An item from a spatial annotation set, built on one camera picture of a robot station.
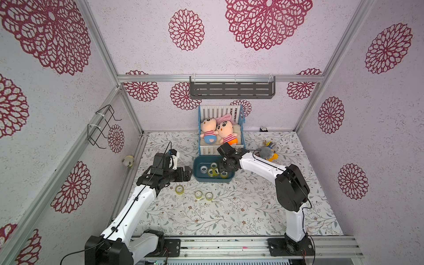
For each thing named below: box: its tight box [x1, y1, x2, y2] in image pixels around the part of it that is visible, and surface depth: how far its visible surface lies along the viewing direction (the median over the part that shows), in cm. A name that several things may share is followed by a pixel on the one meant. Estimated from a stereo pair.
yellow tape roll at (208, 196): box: [205, 192, 214, 202], surface depth 91 cm
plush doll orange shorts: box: [214, 120, 238, 146], surface depth 105 cm
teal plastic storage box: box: [192, 154, 236, 183], surface depth 100 cm
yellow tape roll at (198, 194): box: [194, 190, 203, 200], surface depth 92 cm
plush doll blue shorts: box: [199, 117, 220, 145], surface depth 108 cm
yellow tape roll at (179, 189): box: [175, 184, 185, 195], surface depth 94 cm
